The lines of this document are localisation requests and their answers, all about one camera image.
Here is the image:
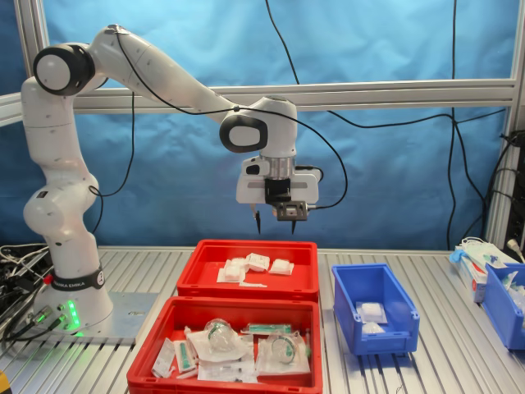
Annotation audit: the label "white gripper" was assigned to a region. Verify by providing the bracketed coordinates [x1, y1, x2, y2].
[235, 156, 323, 236]

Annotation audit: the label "red plastic crate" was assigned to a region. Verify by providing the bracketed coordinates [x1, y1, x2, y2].
[176, 239, 321, 304]

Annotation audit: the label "green syringe pack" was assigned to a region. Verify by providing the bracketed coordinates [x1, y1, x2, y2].
[171, 339, 199, 374]
[240, 322, 294, 336]

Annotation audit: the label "clear dome mask pack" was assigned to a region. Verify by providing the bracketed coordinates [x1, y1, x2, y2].
[256, 332, 313, 377]
[186, 319, 255, 364]

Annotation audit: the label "red crate with label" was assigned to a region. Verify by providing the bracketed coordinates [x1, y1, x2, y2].
[126, 295, 325, 394]

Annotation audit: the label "flat white paper pack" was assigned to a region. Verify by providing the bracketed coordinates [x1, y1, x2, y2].
[196, 360, 259, 385]

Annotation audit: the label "blue plastic storage bin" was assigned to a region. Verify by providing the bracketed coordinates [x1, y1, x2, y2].
[331, 263, 420, 357]
[482, 262, 525, 350]

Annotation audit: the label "printed flat white pack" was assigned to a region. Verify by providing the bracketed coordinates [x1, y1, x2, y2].
[150, 338, 177, 378]

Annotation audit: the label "pile of blue face masks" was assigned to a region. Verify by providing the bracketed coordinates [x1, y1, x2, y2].
[449, 236, 508, 268]

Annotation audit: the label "white face mask carton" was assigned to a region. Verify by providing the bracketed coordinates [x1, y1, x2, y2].
[454, 245, 490, 304]

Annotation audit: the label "blue backdrop curtain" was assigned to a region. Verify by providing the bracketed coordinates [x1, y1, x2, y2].
[0, 0, 522, 251]

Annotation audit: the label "white packs in bin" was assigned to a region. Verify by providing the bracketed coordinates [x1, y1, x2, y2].
[498, 270, 525, 314]

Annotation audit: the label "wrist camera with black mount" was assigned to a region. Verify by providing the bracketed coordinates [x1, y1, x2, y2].
[264, 178, 308, 222]

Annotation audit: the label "black camera cable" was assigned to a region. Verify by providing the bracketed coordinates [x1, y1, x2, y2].
[88, 24, 349, 247]

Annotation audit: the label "black hanging cable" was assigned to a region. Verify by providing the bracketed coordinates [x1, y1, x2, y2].
[446, 0, 459, 250]
[264, 0, 508, 128]

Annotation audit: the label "aluminium profile frame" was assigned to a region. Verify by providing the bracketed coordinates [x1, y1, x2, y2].
[0, 0, 525, 251]

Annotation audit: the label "tangled cables pile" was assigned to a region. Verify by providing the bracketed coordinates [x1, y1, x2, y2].
[0, 244, 57, 344]

